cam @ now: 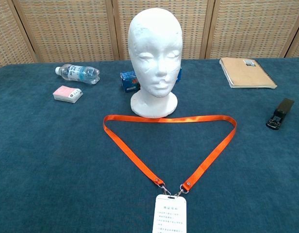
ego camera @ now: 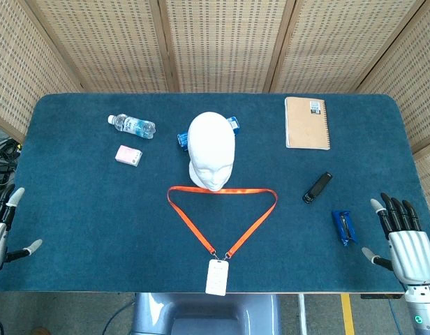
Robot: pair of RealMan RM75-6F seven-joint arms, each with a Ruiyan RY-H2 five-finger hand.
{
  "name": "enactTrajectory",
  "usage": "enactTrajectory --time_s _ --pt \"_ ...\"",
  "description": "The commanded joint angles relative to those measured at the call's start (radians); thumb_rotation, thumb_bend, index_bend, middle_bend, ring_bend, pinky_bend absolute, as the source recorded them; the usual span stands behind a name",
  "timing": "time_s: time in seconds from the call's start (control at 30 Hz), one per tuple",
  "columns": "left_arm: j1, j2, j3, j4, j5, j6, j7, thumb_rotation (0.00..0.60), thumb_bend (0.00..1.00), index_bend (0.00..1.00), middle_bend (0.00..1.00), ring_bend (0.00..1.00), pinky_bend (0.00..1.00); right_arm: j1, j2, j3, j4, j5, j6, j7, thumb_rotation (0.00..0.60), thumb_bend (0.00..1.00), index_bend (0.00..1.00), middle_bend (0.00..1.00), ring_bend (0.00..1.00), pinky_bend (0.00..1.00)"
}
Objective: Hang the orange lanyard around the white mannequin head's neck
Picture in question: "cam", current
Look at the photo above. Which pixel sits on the brown spiral notebook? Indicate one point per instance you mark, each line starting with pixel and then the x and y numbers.
pixel 246 72

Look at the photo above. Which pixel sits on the white badge card holder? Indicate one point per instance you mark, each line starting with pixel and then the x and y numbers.
pixel 169 213

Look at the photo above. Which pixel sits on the woven folding screen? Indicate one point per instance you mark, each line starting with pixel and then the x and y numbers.
pixel 67 29

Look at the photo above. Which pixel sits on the pink and white card box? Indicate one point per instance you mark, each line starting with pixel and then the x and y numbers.
pixel 67 93

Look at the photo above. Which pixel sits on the clear plastic water bottle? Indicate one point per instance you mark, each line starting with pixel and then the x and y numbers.
pixel 79 74

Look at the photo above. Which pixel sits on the white foam mannequin head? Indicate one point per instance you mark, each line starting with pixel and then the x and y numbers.
pixel 154 48

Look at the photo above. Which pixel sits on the blue cardboard box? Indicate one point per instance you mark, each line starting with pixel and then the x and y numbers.
pixel 128 82

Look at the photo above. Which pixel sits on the blue felt table cover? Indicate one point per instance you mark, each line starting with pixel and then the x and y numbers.
pixel 54 157

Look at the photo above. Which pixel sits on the black stapler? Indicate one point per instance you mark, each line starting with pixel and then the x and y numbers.
pixel 283 109

